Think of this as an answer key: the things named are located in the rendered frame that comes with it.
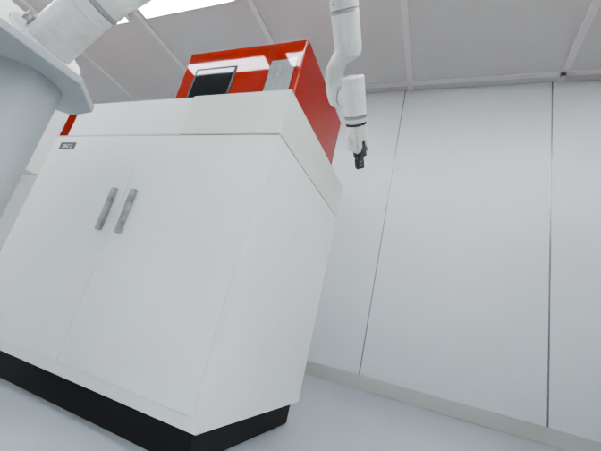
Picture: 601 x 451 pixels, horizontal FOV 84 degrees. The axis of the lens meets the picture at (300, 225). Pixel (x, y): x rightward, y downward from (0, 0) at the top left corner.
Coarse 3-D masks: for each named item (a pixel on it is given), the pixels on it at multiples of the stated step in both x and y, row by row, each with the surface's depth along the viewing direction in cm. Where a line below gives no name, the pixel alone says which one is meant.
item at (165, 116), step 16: (96, 112) 126; (112, 112) 122; (128, 112) 119; (144, 112) 115; (160, 112) 112; (176, 112) 109; (80, 128) 125; (96, 128) 122; (112, 128) 119; (128, 128) 115; (144, 128) 112; (160, 128) 109; (176, 128) 107
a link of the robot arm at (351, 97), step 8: (344, 80) 114; (352, 80) 113; (360, 80) 113; (344, 88) 115; (352, 88) 114; (360, 88) 114; (336, 96) 120; (344, 96) 117; (352, 96) 115; (360, 96) 115; (344, 104) 118; (352, 104) 116; (360, 104) 117; (344, 112) 120; (352, 112) 118; (360, 112) 118
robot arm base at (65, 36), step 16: (64, 0) 86; (80, 0) 86; (16, 16) 87; (32, 16) 88; (48, 16) 87; (64, 16) 87; (80, 16) 88; (96, 16) 89; (32, 32) 87; (48, 32) 88; (64, 32) 88; (80, 32) 90; (96, 32) 92; (48, 48) 89; (64, 48) 91; (80, 48) 94
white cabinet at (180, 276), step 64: (64, 192) 115; (128, 192) 103; (192, 192) 94; (256, 192) 87; (0, 256) 115; (64, 256) 103; (128, 256) 94; (192, 256) 87; (256, 256) 86; (320, 256) 132; (0, 320) 103; (64, 320) 94; (128, 320) 86; (192, 320) 80; (256, 320) 90; (64, 384) 92; (128, 384) 80; (192, 384) 74; (256, 384) 93; (192, 448) 75
